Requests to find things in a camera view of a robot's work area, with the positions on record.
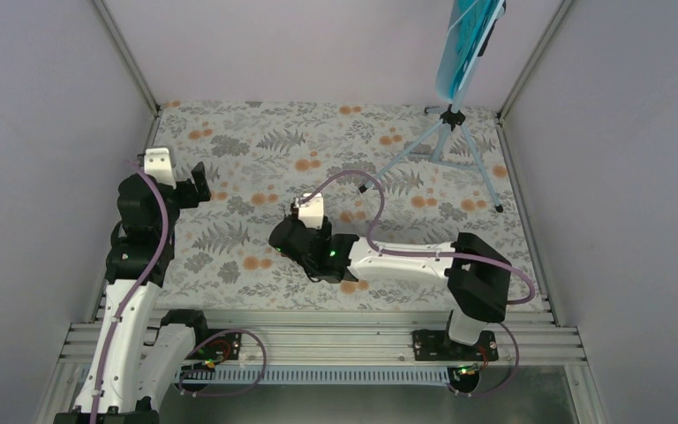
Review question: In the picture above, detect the aluminium rail frame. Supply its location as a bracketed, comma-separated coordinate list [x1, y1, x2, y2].
[34, 307, 609, 424]

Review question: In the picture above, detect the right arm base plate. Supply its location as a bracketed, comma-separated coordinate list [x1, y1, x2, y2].
[411, 329, 499, 362]

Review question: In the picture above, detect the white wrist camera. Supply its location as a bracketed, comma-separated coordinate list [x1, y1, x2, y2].
[290, 193, 325, 230]
[142, 147, 177, 188]

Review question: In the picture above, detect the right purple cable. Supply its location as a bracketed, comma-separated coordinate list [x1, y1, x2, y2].
[298, 170, 537, 307]

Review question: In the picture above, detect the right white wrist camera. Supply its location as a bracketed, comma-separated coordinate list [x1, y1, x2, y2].
[290, 193, 325, 230]

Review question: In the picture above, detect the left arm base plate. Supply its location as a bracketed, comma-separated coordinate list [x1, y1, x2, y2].
[192, 332, 242, 369]

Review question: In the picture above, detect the floral patterned table mat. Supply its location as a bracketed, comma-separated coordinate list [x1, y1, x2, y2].
[154, 101, 534, 312]

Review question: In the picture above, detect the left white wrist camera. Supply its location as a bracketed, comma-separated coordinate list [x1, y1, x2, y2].
[142, 147, 177, 188]

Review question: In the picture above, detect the light blue music stand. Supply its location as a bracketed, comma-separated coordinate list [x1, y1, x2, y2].
[373, 0, 508, 213]

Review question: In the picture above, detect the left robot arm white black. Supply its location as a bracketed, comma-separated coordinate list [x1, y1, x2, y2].
[54, 158, 211, 423]

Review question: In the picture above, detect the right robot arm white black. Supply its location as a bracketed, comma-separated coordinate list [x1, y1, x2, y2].
[268, 217, 511, 360]

